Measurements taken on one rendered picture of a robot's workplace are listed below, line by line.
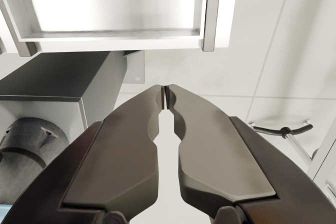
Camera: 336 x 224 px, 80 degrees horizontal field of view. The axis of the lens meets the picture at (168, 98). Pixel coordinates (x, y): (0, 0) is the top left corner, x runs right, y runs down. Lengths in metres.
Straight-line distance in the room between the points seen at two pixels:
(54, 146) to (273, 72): 1.32
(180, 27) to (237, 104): 1.26
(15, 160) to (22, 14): 0.30
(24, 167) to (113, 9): 0.37
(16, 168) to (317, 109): 1.81
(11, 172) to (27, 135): 0.10
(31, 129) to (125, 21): 0.36
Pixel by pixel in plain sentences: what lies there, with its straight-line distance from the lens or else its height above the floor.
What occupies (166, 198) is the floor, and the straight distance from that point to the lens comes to 2.28.
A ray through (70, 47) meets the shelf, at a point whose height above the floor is 0.88.
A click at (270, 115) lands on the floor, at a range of 1.72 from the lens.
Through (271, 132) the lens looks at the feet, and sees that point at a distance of 1.67.
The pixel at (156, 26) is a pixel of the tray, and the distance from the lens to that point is 0.33.
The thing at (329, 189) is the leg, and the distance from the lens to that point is 1.46.
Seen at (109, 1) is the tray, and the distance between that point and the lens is 0.33.
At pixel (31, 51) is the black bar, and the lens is 0.38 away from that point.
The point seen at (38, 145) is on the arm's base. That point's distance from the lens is 0.57.
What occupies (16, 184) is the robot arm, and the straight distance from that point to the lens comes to 0.52.
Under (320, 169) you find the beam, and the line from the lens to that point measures 1.44.
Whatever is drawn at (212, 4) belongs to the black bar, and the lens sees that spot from 0.32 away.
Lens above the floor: 1.21
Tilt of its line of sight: 58 degrees down
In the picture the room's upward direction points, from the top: 176 degrees clockwise
